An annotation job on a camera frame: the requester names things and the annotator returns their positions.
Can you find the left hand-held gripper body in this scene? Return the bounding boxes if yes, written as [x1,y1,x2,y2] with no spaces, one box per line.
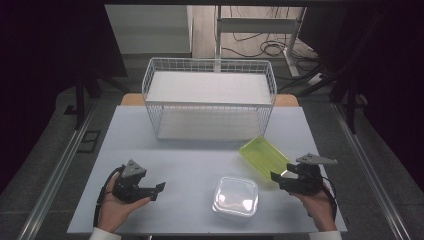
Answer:
[113,159,149,204]

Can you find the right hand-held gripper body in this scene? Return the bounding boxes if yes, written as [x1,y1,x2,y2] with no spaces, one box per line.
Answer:
[289,153,338,195]

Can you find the green plastic container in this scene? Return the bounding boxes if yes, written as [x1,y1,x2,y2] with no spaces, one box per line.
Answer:
[239,135,291,182]

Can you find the clear plastic container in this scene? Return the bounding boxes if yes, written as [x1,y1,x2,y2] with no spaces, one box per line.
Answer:
[212,176,259,220]

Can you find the white wire rack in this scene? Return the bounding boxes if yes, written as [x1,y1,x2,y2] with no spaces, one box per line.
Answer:
[141,57,278,143]

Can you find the person's left hand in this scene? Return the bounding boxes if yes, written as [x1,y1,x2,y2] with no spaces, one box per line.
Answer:
[98,174,152,233]

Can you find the person's right hand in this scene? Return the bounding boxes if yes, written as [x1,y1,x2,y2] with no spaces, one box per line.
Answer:
[291,184,337,232]

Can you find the wooden table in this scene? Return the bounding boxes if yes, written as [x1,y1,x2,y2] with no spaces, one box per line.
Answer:
[120,93,300,108]

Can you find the black stand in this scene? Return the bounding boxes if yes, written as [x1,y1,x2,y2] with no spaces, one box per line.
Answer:
[277,63,368,135]
[63,64,130,131]

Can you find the white power strip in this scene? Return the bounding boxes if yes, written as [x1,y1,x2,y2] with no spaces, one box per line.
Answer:
[306,73,324,88]

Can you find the white cabinet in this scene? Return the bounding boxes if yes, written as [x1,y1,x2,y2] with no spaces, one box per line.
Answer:
[104,4,194,56]

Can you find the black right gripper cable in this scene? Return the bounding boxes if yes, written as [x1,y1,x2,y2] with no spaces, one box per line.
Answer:
[321,176,338,222]

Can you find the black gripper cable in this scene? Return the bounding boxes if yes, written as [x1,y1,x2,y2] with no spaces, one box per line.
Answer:
[321,176,338,222]
[93,166,123,228]

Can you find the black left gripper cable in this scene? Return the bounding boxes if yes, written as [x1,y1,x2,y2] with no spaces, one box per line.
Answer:
[93,166,123,228]

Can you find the black floor bracket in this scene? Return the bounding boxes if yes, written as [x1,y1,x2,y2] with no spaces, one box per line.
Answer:
[77,129,102,154]

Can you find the metal floor rail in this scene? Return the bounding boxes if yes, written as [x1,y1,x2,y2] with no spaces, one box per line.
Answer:
[16,99,98,240]
[330,101,413,240]

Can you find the black floor cables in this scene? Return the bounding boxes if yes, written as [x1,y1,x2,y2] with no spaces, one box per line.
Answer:
[221,6,322,73]

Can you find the white desk frame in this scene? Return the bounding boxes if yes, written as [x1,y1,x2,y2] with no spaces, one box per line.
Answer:
[214,5,308,78]

